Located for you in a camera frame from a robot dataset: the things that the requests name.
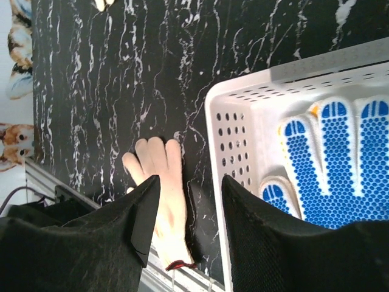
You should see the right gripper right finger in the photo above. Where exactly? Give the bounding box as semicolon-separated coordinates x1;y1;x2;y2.
221;176;388;291

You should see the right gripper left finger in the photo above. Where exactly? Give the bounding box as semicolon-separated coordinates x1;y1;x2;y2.
1;175;160;291

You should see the cream glove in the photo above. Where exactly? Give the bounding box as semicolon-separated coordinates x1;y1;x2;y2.
94;0;115;12
122;137;195;271

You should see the blue dotted glove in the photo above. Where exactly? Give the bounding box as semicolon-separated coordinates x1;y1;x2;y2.
259;95;388;229

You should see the yellow dotted white glove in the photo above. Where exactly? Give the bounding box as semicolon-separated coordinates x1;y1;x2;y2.
278;105;320;155

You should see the white perforated storage basket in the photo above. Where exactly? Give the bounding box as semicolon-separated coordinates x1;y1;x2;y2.
205;38;388;291

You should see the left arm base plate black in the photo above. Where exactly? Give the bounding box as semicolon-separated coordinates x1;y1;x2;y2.
54;185;101;210

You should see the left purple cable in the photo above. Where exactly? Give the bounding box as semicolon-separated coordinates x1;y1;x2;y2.
0;186;46;214

